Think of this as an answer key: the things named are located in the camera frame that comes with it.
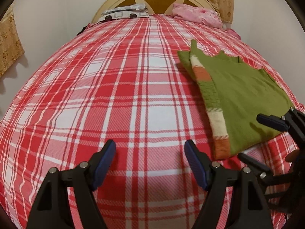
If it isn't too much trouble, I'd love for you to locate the green orange striped sweater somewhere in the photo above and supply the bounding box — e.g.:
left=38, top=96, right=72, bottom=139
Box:
left=177, top=40, right=293, bottom=159

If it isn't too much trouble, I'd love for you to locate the person's right hand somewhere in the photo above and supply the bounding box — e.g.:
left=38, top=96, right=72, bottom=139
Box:
left=285, top=149, right=299, bottom=163

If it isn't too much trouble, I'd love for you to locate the pink cloth beside bed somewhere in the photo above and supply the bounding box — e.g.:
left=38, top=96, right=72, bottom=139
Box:
left=226, top=28, right=241, bottom=40

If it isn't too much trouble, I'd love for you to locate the red white plaid bedsheet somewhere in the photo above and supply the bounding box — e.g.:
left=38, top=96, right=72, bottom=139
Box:
left=1, top=15, right=304, bottom=228

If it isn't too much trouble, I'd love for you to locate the pink floral blanket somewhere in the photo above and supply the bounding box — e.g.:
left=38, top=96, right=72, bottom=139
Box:
left=172, top=3, right=223, bottom=28

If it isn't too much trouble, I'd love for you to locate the beige left window curtain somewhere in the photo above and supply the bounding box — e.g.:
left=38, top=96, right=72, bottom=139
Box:
left=0, top=8, right=25, bottom=77

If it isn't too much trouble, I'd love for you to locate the dark cloth at bedside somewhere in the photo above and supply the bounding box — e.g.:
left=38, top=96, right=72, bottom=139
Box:
left=77, top=26, right=87, bottom=36

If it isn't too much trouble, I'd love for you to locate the grey white patterned pillow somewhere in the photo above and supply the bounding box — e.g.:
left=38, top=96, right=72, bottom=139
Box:
left=97, top=4, right=149, bottom=22

